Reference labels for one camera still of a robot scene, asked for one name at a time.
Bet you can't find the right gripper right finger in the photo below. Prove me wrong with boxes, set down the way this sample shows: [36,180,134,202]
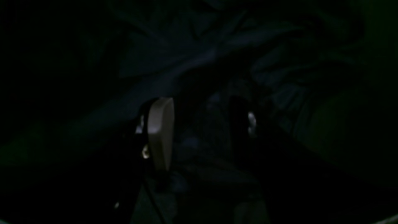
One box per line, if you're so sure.
[228,95,257,168]

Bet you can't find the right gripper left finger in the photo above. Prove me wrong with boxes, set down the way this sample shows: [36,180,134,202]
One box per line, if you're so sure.
[147,97,174,171]

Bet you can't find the dark navy t-shirt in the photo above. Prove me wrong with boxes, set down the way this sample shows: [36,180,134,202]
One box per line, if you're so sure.
[1,0,365,193]

